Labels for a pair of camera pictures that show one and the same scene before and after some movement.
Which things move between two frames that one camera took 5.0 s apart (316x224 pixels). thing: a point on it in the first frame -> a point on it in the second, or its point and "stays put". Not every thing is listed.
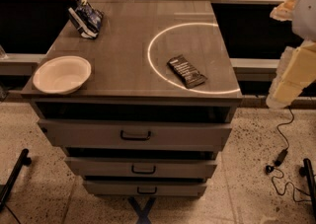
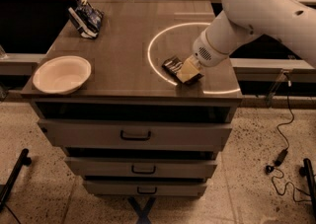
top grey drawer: [137, 134] stays put
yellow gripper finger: [296, 71] -> [190, 68]
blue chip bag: [86, 19] stays put
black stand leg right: [306, 171] stays put
